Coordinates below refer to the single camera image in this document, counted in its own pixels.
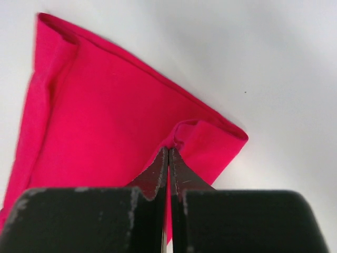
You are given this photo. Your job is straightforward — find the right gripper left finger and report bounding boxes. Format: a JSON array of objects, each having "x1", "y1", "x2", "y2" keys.
[{"x1": 1, "y1": 148, "x2": 169, "y2": 252}]

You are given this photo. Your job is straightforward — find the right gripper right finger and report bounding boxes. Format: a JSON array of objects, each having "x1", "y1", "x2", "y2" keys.
[{"x1": 168, "y1": 149, "x2": 328, "y2": 252}]

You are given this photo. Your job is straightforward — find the magenta t shirt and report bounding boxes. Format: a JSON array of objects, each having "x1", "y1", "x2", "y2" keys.
[{"x1": 1, "y1": 13, "x2": 248, "y2": 239}]

